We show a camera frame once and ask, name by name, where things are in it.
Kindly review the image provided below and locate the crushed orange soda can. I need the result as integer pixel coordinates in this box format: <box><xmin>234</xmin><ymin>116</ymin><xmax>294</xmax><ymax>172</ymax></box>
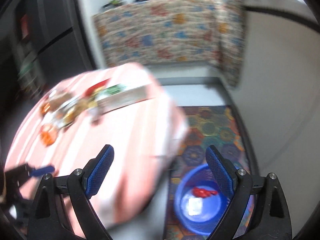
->
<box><xmin>40</xmin><ymin>100</ymin><xmax>51</xmax><ymax>117</ymax></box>

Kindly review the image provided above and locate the long red snack wrapper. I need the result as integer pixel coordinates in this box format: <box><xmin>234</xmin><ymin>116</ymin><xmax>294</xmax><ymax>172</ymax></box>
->
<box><xmin>84</xmin><ymin>78</ymin><xmax>110</xmax><ymax>97</ymax></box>

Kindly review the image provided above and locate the green white milk carton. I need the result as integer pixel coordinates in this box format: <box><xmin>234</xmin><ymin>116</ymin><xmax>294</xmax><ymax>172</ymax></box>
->
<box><xmin>95</xmin><ymin>84</ymin><xmax>148</xmax><ymax>114</ymax></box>

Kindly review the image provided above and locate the floral tissue box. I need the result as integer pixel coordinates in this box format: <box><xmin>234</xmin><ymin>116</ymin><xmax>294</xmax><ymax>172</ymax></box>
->
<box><xmin>48</xmin><ymin>90</ymin><xmax>74</xmax><ymax>112</ymax></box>

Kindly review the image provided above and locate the yellow white snack packet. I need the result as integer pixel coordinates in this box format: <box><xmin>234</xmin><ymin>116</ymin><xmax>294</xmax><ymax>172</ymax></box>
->
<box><xmin>55</xmin><ymin>96</ymin><xmax>98</xmax><ymax>129</ymax></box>

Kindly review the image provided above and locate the white small carton box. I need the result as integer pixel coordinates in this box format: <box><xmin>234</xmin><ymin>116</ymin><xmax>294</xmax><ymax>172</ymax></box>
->
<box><xmin>186</xmin><ymin>197</ymin><xmax>203</xmax><ymax>216</ymax></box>

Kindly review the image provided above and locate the blue mesh trash bin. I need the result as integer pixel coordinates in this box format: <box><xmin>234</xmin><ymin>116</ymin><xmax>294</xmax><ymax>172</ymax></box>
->
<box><xmin>174</xmin><ymin>164</ymin><xmax>229</xmax><ymax>237</ymax></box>

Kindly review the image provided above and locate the white storage rack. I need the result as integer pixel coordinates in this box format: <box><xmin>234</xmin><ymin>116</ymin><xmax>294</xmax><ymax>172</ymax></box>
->
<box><xmin>17</xmin><ymin>40</ymin><xmax>46</xmax><ymax>99</ymax></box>

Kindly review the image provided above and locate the striped orange white tablecloth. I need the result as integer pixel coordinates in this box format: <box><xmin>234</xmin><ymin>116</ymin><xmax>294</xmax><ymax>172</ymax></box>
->
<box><xmin>4</xmin><ymin>63</ymin><xmax>188</xmax><ymax>228</ymax></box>

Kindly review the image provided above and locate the dark grey refrigerator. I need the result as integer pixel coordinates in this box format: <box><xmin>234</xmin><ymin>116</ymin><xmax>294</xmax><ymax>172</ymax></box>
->
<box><xmin>16</xmin><ymin>0</ymin><xmax>97</xmax><ymax>87</ymax></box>

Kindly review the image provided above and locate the floral patterned counter curtain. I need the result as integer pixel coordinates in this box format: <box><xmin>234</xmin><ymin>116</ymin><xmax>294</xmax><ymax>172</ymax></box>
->
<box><xmin>93</xmin><ymin>0</ymin><xmax>245</xmax><ymax>87</ymax></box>

